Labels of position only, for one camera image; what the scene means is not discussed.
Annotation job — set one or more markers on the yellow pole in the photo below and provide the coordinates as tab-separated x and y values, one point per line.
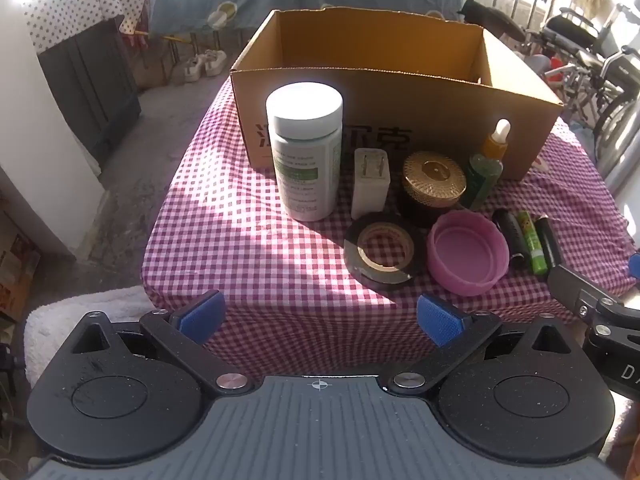
150	35

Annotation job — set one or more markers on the white fluffy towel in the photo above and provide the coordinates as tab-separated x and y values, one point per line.
65	320

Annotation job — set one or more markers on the stack of printed boxes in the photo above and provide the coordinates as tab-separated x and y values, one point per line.
15	270

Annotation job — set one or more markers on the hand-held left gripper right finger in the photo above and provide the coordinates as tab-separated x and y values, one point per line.
440	320

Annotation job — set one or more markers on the pink plastic lid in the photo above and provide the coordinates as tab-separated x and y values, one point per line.
465	255

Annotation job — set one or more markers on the dark jar with gold lid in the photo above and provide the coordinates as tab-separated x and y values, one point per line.
432	180

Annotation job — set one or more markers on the black wheelchair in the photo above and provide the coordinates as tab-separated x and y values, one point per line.
595	60

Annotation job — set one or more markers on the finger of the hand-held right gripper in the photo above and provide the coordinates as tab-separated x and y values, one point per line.
575	287
635	266

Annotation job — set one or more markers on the black tape roll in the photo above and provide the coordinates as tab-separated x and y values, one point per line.
357	255

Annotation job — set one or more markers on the green dropper bottle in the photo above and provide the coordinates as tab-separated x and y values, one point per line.
482	175

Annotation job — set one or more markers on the black tube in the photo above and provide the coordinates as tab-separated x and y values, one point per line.
549	242
510	235

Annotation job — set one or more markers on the dark cabinet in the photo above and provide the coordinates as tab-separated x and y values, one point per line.
92	90

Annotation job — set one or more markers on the red white checked tablecloth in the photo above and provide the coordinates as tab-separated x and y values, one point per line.
250	250

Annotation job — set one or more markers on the white platform shoe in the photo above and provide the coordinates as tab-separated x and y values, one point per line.
212	62
194	70

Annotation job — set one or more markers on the white charger plug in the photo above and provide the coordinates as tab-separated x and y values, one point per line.
370	190

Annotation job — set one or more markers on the white polka dot cloth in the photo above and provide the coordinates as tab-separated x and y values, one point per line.
80	5

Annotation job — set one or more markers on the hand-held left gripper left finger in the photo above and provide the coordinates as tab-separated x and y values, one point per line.
202	315

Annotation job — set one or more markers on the brown cardboard box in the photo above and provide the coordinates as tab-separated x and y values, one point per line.
380	80

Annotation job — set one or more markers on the green lip balm tube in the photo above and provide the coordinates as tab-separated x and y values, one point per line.
532	242

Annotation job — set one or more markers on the white plastic bottle green label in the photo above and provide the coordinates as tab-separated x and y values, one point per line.
302	160

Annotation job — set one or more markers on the small red white wrapper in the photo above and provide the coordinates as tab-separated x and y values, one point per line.
540	164

